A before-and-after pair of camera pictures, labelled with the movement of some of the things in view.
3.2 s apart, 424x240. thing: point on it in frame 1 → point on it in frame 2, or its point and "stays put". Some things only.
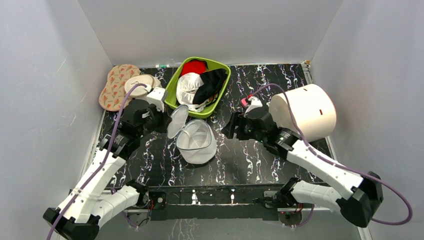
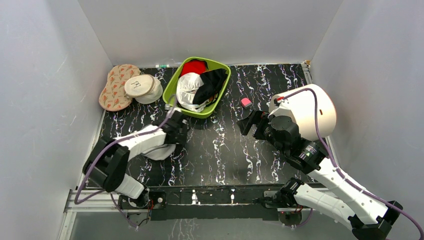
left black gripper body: x=157 y=122 → x=181 y=137
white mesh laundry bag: x=195 y=141 → x=160 y=152
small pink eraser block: x=244 y=102 stays put
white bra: x=187 y=83 stays put
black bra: x=213 y=79 stays put
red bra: x=196 y=66 stays put
